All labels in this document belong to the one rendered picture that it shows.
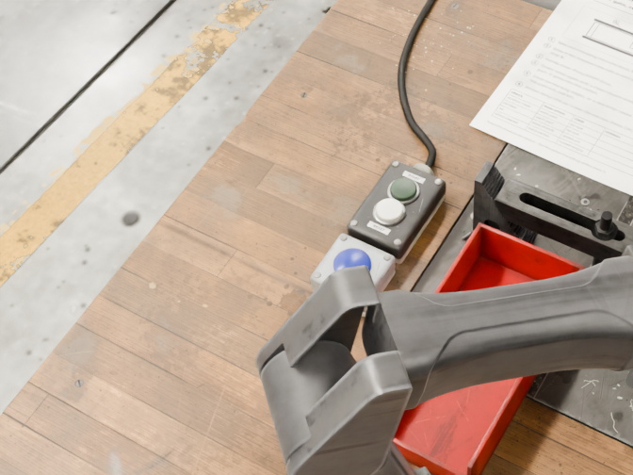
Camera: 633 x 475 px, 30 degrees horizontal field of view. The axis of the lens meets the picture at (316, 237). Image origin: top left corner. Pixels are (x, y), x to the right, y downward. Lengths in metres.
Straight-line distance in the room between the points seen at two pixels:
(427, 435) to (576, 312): 0.45
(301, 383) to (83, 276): 1.73
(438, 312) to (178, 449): 0.53
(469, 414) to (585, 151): 0.36
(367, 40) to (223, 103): 1.20
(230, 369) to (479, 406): 0.26
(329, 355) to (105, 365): 0.53
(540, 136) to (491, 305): 0.67
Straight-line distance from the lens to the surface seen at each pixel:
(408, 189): 1.30
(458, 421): 1.19
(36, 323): 2.43
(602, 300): 0.77
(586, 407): 1.21
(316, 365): 0.76
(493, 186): 1.25
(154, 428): 1.22
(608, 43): 1.50
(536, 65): 1.47
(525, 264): 1.26
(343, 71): 1.47
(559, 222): 1.23
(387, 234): 1.27
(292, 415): 0.75
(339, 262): 1.25
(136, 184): 2.57
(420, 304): 0.73
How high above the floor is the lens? 1.97
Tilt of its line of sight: 55 degrees down
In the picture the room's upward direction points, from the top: 9 degrees counter-clockwise
